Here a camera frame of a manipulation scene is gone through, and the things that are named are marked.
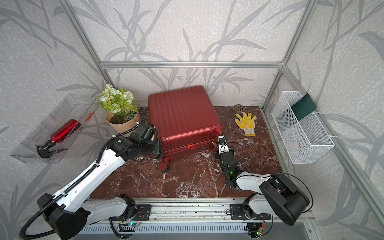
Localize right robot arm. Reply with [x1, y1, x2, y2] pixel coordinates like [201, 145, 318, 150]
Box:
[215, 149, 310, 226]

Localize dark green card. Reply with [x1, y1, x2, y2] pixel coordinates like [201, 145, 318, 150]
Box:
[291, 93, 317, 121]

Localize yellow work glove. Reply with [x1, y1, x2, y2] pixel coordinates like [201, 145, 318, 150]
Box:
[235, 112, 257, 137]

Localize clear plastic wall bin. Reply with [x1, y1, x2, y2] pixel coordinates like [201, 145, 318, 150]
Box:
[10, 94, 98, 164]

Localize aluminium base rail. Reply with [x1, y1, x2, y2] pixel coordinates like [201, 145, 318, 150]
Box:
[62, 197, 316, 224]

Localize red hard-shell suitcase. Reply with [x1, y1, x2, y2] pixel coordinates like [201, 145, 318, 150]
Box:
[148, 86, 223, 172]

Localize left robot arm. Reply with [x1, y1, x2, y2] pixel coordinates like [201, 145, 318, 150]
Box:
[19, 122, 163, 240]

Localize white wire mesh basket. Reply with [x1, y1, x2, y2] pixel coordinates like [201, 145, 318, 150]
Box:
[272, 91, 335, 165]

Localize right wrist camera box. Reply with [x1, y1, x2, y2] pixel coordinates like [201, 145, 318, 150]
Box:
[218, 135, 229, 154]

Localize brown slotted plastic piece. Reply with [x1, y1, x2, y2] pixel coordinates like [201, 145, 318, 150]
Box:
[231, 104, 246, 114]

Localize potted white flower plant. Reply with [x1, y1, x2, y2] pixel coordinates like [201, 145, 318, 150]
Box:
[97, 84, 141, 137]

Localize aluminium frame profiles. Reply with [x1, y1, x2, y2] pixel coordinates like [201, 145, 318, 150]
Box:
[59, 1, 384, 224]

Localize red spray bottle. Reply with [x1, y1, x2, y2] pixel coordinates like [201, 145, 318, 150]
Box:
[37, 119, 82, 159]

